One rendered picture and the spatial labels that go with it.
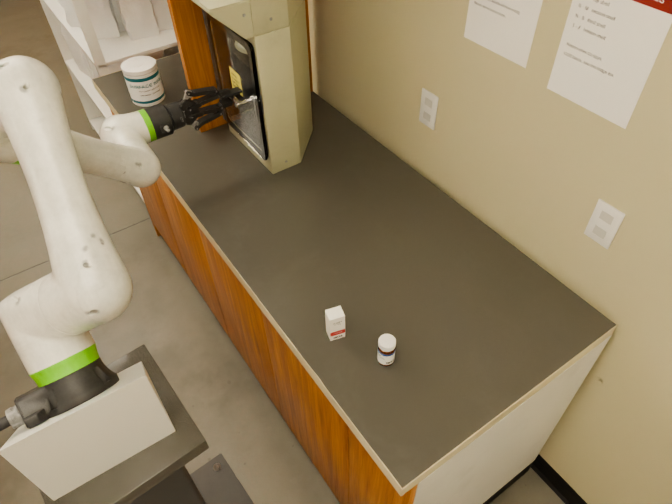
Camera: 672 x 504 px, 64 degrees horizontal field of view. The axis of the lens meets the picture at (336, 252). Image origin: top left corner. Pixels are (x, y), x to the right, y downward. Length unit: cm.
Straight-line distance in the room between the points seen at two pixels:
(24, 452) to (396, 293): 90
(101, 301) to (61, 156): 28
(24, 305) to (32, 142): 30
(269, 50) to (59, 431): 108
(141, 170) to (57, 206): 48
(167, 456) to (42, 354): 34
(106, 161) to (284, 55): 58
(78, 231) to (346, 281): 71
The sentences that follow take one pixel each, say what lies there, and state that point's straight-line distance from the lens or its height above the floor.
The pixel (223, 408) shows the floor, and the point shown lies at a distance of 237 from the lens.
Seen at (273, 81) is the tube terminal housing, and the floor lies 127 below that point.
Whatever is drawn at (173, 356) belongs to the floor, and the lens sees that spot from 257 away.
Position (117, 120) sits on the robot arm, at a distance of 163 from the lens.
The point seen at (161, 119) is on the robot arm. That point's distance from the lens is 164.
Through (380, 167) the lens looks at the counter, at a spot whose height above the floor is 94.
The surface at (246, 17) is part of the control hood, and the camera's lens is 155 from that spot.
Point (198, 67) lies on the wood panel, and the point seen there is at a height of 118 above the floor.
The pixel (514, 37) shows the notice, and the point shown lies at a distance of 143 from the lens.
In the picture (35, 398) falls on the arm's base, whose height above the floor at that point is 115.
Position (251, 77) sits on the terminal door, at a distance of 165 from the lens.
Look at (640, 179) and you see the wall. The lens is 134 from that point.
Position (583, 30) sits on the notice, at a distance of 132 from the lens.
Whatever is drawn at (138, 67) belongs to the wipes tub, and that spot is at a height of 109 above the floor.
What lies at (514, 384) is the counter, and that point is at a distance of 135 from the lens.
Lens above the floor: 206
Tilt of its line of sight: 47 degrees down
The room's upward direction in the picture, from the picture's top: 2 degrees counter-clockwise
